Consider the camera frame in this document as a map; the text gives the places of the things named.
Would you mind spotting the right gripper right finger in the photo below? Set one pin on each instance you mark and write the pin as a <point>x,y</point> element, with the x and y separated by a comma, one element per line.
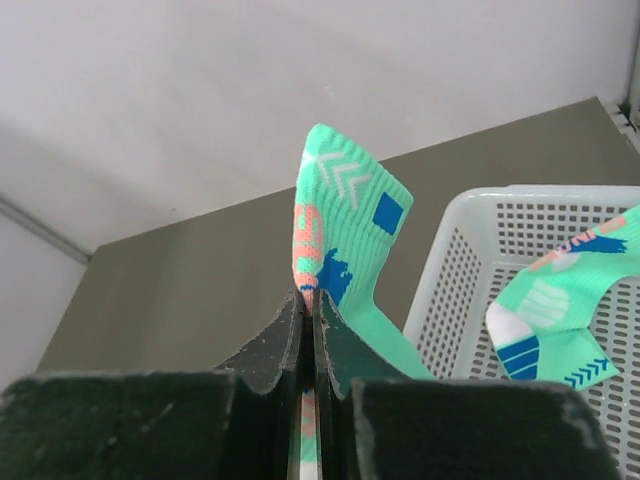
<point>376,423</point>

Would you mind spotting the teal sock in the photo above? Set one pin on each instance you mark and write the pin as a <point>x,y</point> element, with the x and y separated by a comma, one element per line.
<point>348,212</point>
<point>539,323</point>

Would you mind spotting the white perforated plastic basket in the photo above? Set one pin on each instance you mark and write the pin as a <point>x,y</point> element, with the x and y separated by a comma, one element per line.
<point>485,237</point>

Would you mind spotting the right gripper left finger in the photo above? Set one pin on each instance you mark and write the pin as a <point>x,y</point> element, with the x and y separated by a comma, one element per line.
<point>238,420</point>

